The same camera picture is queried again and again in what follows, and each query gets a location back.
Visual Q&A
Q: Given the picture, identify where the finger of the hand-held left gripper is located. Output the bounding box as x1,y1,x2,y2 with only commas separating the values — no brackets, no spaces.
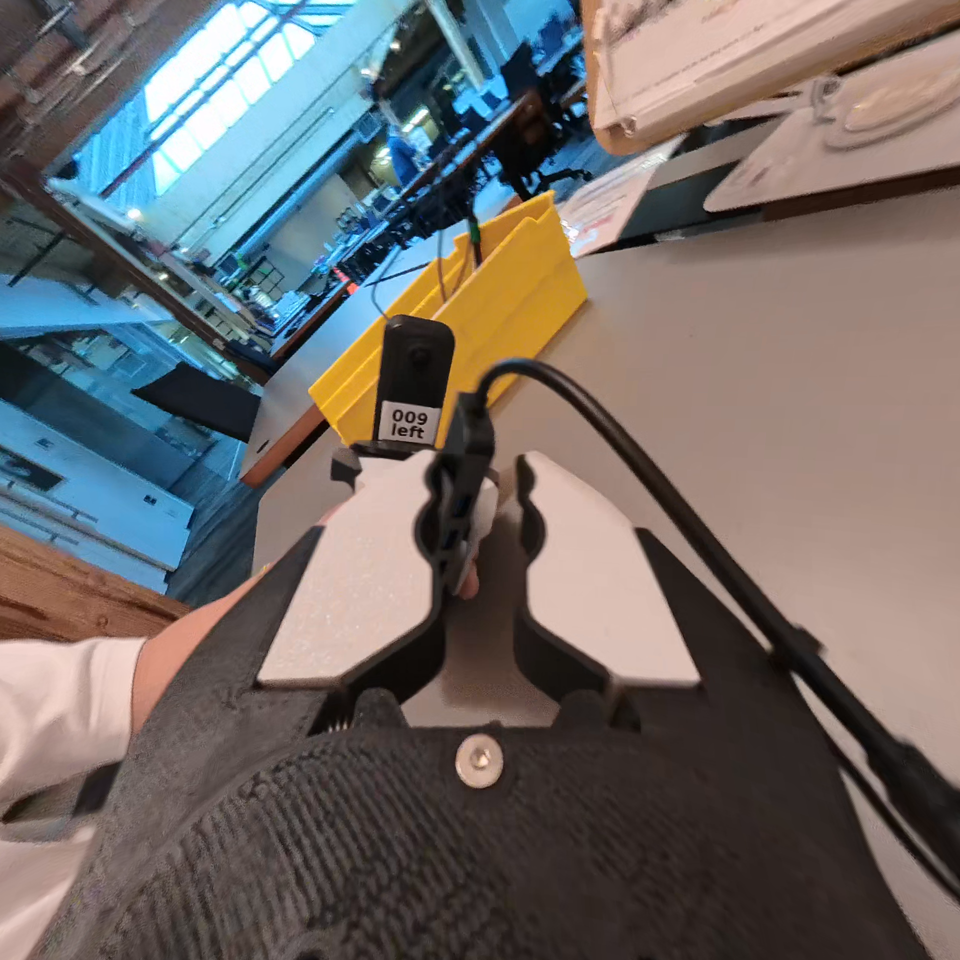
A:
466,474,502,562
351,452,430,496

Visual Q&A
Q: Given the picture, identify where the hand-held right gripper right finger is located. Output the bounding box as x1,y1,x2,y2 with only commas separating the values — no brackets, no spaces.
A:
512,450,704,712

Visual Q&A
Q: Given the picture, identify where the grey usb hub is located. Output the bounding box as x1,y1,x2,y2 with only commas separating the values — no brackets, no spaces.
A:
433,391,498,597

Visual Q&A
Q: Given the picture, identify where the paper with red label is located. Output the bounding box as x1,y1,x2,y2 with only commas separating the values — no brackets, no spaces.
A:
558,150,680,252

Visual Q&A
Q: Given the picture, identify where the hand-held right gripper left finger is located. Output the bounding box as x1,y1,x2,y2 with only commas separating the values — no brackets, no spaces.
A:
256,448,450,705

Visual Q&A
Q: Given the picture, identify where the glass skylight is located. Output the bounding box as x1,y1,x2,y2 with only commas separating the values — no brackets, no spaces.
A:
138,0,320,198

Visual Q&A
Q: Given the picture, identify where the person's white shirt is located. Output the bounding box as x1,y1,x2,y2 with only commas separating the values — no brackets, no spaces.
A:
0,636,150,960

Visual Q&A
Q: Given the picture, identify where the black hub cable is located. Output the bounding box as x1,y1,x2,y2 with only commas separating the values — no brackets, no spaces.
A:
471,358,960,905

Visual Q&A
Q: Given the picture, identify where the printed instruction sheet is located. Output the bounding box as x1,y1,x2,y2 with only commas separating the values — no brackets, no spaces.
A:
600,0,960,136

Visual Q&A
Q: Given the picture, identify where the yellow plastic bin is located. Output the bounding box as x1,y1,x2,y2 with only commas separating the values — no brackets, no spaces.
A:
307,189,588,445

